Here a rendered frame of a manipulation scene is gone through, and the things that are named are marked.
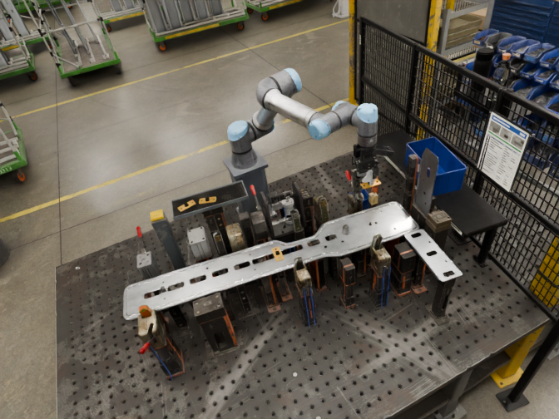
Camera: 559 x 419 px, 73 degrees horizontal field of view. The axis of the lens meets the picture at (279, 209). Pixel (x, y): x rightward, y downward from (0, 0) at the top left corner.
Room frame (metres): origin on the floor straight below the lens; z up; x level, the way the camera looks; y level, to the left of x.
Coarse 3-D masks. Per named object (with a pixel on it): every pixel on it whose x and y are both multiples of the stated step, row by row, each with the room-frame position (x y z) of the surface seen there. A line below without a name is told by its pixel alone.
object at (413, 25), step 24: (360, 0) 4.15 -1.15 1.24; (384, 0) 3.76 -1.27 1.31; (408, 0) 3.45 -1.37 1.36; (432, 0) 3.16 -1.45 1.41; (384, 24) 3.76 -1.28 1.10; (408, 24) 3.43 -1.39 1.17; (432, 24) 3.13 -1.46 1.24; (408, 48) 3.41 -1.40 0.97; (432, 48) 3.11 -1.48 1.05; (432, 72) 3.12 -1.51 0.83
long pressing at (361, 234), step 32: (352, 224) 1.29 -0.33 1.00; (384, 224) 1.25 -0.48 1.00; (416, 224) 1.22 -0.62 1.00; (224, 256) 1.22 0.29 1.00; (256, 256) 1.19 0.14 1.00; (288, 256) 1.16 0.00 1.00; (320, 256) 1.13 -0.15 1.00; (128, 288) 1.13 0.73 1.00; (160, 288) 1.10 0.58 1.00; (192, 288) 1.07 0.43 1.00; (224, 288) 1.04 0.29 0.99
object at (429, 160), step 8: (424, 152) 1.35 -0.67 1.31; (432, 152) 1.30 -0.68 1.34; (424, 160) 1.34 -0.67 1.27; (432, 160) 1.29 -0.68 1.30; (424, 168) 1.33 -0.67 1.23; (432, 168) 1.28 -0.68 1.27; (424, 176) 1.32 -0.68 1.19; (432, 176) 1.27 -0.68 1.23; (424, 184) 1.32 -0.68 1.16; (432, 184) 1.27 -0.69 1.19; (416, 192) 1.36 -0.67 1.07; (432, 192) 1.25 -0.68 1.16; (416, 200) 1.36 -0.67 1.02; (424, 200) 1.30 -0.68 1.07; (424, 208) 1.29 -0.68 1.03
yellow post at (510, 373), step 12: (552, 252) 0.93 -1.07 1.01; (552, 264) 0.91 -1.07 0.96; (540, 276) 0.93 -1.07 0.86; (552, 276) 0.88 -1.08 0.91; (540, 288) 0.90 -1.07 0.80; (552, 288) 0.86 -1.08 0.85; (552, 300) 0.86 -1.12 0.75; (528, 336) 0.86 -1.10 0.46; (516, 348) 0.87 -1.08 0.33; (528, 348) 0.87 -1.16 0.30; (516, 360) 0.86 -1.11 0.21; (492, 372) 0.90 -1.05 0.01; (504, 372) 0.86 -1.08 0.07; (516, 372) 0.88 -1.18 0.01; (504, 384) 0.83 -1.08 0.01
